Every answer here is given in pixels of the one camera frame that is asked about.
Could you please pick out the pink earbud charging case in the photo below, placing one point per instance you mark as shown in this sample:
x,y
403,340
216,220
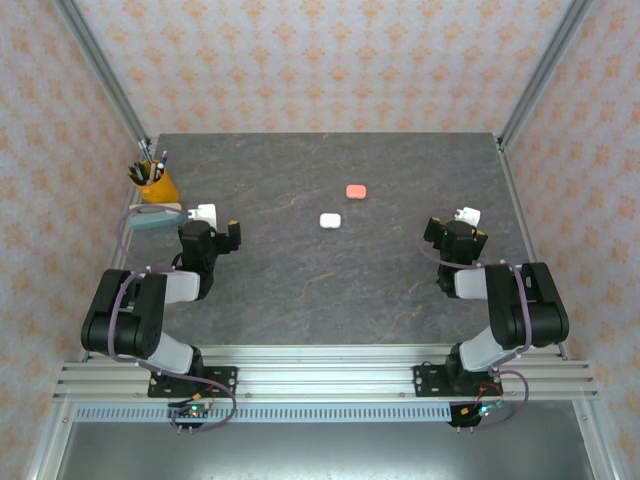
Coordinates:
x,y
356,191

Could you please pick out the white earbud charging case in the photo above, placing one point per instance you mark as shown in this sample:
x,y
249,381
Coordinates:
x,y
330,220

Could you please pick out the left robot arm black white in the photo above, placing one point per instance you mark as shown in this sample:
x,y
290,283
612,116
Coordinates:
x,y
130,320

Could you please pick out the teal block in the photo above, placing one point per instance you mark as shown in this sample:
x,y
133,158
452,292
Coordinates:
x,y
150,221

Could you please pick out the yellow pen holder cup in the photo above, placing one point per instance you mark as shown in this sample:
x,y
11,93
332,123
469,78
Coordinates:
x,y
162,190

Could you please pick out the white pen blue cap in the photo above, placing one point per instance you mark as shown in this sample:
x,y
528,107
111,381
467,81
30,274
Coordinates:
x,y
161,167

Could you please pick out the black marker pen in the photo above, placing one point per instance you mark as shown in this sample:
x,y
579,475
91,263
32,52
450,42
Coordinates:
x,y
136,172

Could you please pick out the silver pen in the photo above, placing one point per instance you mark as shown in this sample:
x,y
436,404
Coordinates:
x,y
144,152

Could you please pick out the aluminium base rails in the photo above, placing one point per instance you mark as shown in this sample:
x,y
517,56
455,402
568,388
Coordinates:
x,y
325,375

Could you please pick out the small electronics board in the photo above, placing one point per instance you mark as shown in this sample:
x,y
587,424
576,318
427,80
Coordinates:
x,y
482,411
192,411

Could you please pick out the grey metal panel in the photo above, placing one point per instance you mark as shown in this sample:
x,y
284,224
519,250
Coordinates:
x,y
325,452

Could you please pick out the aluminium side rail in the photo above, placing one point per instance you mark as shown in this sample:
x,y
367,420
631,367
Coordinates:
x,y
107,250
520,220

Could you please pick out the aluminium frame post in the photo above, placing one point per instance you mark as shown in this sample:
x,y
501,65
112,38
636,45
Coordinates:
x,y
545,70
100,70

